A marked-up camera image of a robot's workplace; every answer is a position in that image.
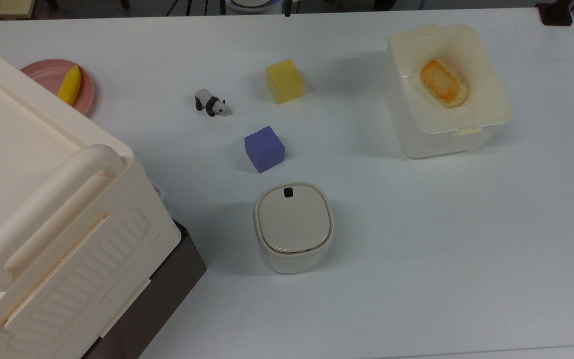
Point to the pink round plate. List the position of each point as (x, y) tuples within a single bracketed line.
[(48, 76)]

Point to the small panda figurine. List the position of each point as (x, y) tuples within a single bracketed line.
[(211, 102)]

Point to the cream open plastic container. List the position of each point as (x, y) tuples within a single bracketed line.
[(446, 124)]

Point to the beige round bowl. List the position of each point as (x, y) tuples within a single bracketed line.
[(293, 227)]

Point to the yellow toy banana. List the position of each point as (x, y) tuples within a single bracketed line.
[(70, 86)]

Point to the toasted bread piece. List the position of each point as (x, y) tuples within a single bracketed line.
[(443, 83)]

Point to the black table clamp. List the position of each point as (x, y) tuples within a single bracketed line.
[(555, 14)]

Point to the cream plastic storage box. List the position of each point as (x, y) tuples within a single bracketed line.
[(43, 199)]

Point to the purple foam cube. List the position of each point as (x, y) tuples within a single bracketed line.
[(264, 149)]

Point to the yellow foam cube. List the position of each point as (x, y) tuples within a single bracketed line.
[(284, 81)]

